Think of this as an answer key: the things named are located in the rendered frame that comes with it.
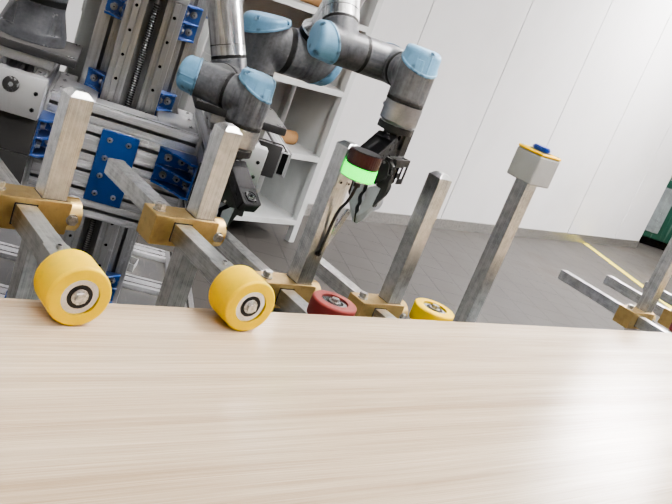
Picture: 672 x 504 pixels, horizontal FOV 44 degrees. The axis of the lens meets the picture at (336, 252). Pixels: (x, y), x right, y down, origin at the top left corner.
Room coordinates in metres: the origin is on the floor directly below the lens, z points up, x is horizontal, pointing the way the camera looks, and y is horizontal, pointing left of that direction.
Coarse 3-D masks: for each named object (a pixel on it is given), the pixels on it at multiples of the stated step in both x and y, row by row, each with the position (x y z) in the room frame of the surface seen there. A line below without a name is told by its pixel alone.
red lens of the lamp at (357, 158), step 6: (354, 150) 1.42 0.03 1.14; (348, 156) 1.42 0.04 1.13; (354, 156) 1.41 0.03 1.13; (360, 156) 1.41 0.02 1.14; (366, 156) 1.41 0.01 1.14; (354, 162) 1.41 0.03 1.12; (360, 162) 1.41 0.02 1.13; (366, 162) 1.41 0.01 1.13; (372, 162) 1.41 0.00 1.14; (378, 162) 1.42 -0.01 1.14; (366, 168) 1.41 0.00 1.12; (372, 168) 1.42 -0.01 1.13; (378, 168) 1.43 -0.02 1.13
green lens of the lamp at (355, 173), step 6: (342, 168) 1.43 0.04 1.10; (348, 168) 1.42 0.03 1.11; (354, 168) 1.41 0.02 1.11; (348, 174) 1.41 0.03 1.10; (354, 174) 1.41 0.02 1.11; (360, 174) 1.41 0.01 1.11; (366, 174) 1.41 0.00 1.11; (372, 174) 1.42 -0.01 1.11; (360, 180) 1.41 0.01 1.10; (366, 180) 1.41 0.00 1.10; (372, 180) 1.42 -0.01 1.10
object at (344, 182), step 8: (360, 152) 1.41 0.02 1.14; (368, 152) 1.44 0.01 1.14; (360, 168) 1.41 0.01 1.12; (344, 176) 1.45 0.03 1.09; (336, 184) 1.45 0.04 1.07; (344, 184) 1.46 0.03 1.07; (360, 184) 1.43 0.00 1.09; (368, 184) 1.42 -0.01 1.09; (352, 192) 1.43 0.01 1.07; (336, 216) 1.45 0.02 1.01; (328, 232) 1.46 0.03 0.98; (320, 248) 1.46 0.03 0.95
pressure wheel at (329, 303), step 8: (312, 296) 1.32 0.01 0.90; (320, 296) 1.33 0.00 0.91; (328, 296) 1.35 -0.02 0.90; (336, 296) 1.36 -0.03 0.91; (312, 304) 1.31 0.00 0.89; (320, 304) 1.30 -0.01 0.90; (328, 304) 1.30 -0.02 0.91; (336, 304) 1.33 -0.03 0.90; (344, 304) 1.34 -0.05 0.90; (352, 304) 1.35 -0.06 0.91; (312, 312) 1.31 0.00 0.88; (320, 312) 1.30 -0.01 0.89; (328, 312) 1.29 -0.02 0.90; (336, 312) 1.30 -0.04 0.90; (344, 312) 1.30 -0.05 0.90; (352, 312) 1.31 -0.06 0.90
